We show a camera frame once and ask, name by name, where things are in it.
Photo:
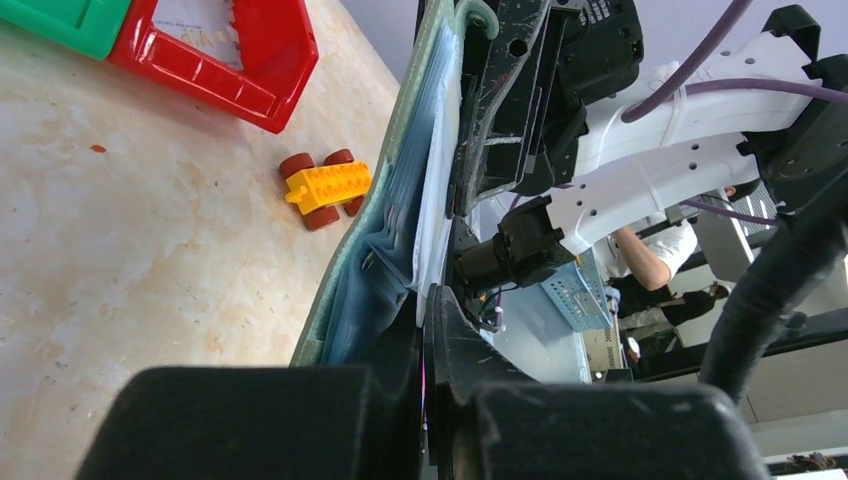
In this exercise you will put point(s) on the near red bin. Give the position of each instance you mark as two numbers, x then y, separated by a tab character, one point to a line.
249	58

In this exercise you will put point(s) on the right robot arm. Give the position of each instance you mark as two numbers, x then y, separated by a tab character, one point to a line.
771	112

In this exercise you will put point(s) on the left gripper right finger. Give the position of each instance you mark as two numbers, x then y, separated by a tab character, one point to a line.
487	419

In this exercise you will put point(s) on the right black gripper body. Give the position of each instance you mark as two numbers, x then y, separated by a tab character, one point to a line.
587	56

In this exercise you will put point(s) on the green bin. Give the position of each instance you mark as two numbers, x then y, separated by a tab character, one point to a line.
89	27

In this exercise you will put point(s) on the green card holder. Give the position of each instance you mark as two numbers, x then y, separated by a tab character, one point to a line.
371	273

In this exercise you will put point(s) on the person in white shirt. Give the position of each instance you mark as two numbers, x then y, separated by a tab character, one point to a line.
641	267

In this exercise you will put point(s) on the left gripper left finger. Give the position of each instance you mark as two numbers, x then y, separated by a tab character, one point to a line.
356	421

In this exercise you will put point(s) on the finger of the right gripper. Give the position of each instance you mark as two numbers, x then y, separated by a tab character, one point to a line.
512	30

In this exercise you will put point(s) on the yellow toy car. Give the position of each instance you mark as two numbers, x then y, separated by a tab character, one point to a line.
316	191

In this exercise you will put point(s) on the white credit card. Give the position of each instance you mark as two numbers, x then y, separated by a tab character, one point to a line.
433	228

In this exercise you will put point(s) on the clear plastic bags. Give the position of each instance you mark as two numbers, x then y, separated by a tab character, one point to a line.
206	25

